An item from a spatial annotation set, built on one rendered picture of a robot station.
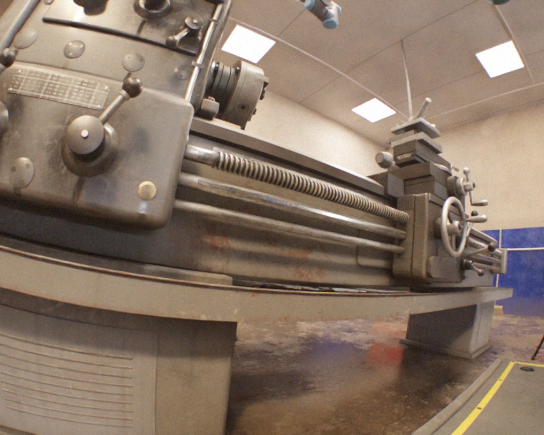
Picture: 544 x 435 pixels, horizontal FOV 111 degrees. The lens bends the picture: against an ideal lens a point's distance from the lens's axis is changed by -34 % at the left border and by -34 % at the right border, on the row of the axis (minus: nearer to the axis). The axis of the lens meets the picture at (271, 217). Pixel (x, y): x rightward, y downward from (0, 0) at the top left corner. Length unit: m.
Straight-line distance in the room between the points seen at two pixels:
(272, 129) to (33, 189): 4.49
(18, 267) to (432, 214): 1.08
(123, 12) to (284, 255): 0.78
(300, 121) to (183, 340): 4.85
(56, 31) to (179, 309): 0.71
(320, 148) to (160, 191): 4.90
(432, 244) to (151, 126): 0.88
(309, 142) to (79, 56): 4.72
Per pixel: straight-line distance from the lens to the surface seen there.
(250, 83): 0.96
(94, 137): 0.43
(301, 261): 0.78
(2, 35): 0.88
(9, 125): 0.55
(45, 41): 0.80
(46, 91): 0.55
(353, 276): 0.92
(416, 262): 0.97
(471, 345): 2.03
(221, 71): 0.97
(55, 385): 0.66
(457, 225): 0.99
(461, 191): 1.13
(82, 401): 0.67
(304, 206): 0.68
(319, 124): 5.47
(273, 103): 5.02
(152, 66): 0.72
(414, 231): 0.98
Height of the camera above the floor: 0.52
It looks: 9 degrees up
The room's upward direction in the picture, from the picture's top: 8 degrees clockwise
